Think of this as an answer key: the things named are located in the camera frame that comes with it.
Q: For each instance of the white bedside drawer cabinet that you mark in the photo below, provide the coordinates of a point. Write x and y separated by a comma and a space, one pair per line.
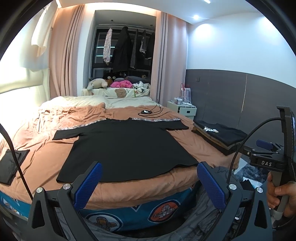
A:
188, 111

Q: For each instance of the hanging floral garment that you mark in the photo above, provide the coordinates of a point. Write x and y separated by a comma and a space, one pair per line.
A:
107, 47

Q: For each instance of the white hanging cloth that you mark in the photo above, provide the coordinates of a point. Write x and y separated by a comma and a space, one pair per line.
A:
41, 32

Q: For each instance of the black t-shirt with patterned trim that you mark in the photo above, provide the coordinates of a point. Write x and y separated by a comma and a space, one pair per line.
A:
132, 149

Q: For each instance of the pink curtain left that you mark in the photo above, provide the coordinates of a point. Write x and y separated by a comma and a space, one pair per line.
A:
63, 54

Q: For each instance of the pink curtain right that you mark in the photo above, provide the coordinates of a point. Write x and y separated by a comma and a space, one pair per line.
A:
169, 60

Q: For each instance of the hanging black coat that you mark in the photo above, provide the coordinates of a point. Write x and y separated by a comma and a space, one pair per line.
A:
122, 52

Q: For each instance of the black device with cable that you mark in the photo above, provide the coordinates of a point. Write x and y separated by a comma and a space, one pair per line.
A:
156, 112

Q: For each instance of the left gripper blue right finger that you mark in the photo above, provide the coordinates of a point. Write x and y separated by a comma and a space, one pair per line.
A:
214, 185

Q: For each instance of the black folded garment at left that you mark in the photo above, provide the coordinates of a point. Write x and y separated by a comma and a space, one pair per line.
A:
8, 167

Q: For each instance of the brown fleece blanket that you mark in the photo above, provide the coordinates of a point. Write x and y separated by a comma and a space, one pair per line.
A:
47, 156

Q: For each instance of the stack of folded clothes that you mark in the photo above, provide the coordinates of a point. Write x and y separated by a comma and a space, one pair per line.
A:
225, 139

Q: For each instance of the pink curtain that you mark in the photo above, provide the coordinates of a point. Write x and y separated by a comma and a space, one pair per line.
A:
63, 54
169, 60

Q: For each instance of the cream bear print bedding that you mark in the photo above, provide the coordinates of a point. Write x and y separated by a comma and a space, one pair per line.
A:
122, 97

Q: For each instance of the beige plush toy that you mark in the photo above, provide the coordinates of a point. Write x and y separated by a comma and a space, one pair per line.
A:
97, 83

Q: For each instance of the blue patterned bed sheet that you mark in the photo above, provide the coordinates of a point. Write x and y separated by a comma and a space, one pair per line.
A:
141, 216

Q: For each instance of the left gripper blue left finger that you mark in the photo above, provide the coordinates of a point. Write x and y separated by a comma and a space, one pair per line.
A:
85, 184

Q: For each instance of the pink plush toy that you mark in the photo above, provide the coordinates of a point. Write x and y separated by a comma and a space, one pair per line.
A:
122, 84

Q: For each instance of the cream padded headboard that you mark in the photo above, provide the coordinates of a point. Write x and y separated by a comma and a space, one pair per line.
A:
20, 99

